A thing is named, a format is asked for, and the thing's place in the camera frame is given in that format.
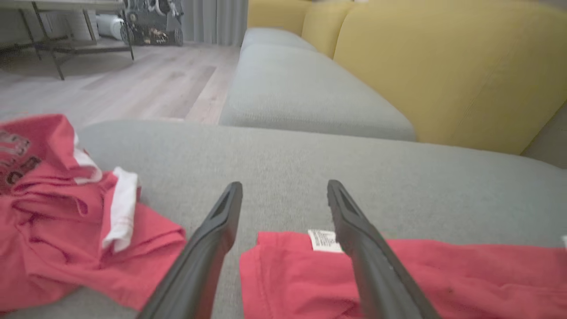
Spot narrow yellow sofa back cushion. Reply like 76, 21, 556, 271
301, 1, 357, 59

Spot short grey sofa seat cushion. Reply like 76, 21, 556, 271
241, 27, 317, 53

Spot wide yellow sofa back cushion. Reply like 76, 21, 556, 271
332, 0, 567, 156

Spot white round appliance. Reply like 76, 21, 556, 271
96, 14, 125, 42

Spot grey curtain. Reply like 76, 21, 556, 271
181, 0, 249, 46

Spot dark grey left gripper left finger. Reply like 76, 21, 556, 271
136, 181, 244, 319

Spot grey top metal side table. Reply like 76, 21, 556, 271
0, 0, 136, 81

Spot white black robot figure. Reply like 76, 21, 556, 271
146, 0, 184, 15

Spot grey fabric sofa ottoman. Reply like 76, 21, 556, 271
0, 120, 567, 319

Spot red white printed shorts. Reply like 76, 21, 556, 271
0, 113, 187, 313

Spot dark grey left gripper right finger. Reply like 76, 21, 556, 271
326, 179, 442, 319

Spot long grey sofa seat cushion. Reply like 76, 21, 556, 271
218, 43, 418, 142

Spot red white sleeveless jersey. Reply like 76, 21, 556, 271
239, 229, 567, 319

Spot white ribbed cylinder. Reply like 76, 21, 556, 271
66, 9, 100, 43

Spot yellow sofa armrest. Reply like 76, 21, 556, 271
247, 0, 313, 37

